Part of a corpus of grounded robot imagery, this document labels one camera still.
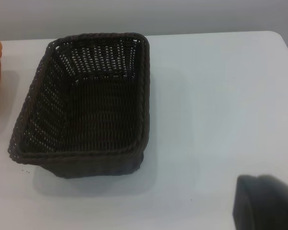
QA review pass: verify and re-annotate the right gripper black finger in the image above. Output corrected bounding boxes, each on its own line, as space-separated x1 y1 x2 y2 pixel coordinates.
231 174 288 230

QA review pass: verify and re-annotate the dark brown wicker basket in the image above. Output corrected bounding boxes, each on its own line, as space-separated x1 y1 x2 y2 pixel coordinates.
7 33 151 179

